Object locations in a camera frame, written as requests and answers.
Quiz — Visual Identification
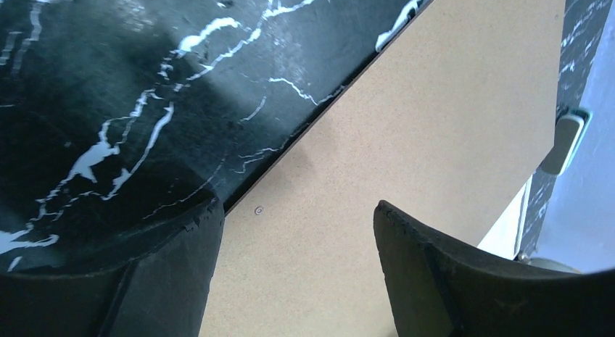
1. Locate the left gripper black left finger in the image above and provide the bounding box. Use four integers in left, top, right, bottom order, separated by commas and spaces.
1, 199, 225, 336

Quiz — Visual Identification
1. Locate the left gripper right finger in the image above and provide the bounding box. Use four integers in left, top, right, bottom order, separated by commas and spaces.
373, 200, 614, 336

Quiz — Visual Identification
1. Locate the printed street photo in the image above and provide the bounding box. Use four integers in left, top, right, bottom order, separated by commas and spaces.
478, 177, 532, 260

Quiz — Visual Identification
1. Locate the brown cardboard backing board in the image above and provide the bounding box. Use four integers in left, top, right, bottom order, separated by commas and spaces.
201, 0, 566, 336

